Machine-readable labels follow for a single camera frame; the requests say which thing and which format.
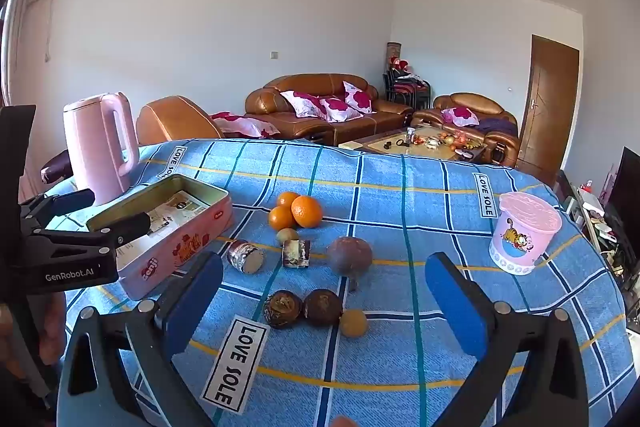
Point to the purple cloth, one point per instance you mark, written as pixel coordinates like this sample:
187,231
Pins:
497,127

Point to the brown wooden door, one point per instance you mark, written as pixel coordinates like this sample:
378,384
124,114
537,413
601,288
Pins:
547,107

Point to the wooden coffee table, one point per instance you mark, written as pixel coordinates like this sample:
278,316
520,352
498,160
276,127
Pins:
377,143

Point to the white pillow with red flowers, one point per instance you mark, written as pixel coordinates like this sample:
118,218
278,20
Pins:
340,108
302,103
460,115
358,96

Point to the red plush toy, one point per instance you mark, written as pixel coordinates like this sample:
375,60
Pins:
400,64

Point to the person's left hand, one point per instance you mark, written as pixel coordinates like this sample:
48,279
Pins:
52,332

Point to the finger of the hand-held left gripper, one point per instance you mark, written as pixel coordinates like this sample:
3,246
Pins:
130,227
70,202

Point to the pink electric kettle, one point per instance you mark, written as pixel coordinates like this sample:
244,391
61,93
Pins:
95,147

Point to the small olive-brown round fruit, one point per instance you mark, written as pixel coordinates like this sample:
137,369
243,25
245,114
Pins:
286,235

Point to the foil-wrapped cylinder snack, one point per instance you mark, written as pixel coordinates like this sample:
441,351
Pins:
245,256

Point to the large smooth orange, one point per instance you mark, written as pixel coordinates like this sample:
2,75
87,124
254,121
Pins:
306,211

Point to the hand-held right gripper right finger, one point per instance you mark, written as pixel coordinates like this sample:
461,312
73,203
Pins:
454,302

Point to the pink cartoon plastic cup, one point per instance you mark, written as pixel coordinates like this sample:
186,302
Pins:
525,232

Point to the pink rectangular tin box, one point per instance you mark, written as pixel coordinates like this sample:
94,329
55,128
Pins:
150,267

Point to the pile of assorted fruit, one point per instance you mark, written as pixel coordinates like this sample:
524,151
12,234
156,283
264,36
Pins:
452,140

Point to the dark mangosteen with tan top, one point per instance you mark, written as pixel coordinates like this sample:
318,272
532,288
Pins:
283,309

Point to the purple-brown round fruit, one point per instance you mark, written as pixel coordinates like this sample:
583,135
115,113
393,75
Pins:
350,255

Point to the small glass jar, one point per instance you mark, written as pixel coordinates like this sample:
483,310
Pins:
410,136

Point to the small yellow-tan round fruit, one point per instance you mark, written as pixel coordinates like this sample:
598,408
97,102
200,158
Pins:
354,323

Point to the dark maroon stool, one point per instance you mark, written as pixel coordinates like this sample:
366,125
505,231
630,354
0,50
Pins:
56,167

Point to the cluttered television cabinet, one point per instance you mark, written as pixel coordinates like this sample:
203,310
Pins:
595,219

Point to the small orange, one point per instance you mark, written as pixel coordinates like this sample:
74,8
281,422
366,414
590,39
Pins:
286,198
280,219

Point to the blue plaid cloth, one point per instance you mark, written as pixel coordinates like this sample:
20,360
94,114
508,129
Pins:
400,357

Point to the brown leather three-seat sofa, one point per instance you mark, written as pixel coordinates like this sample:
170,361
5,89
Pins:
300,84

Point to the brown leather armchair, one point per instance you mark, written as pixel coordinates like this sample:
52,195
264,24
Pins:
175,119
470,102

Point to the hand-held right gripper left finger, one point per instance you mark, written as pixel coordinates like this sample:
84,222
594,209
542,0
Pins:
196,294

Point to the stack of black chairs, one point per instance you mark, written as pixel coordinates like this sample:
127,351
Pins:
405,94

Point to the black flat television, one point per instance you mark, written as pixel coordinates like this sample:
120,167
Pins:
627,197

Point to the dark maroon mangosteen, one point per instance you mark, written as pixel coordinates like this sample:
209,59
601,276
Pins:
323,307

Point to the brown striped cake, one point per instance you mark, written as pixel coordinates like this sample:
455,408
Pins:
296,253

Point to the tall patterned vase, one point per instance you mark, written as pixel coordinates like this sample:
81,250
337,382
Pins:
393,52

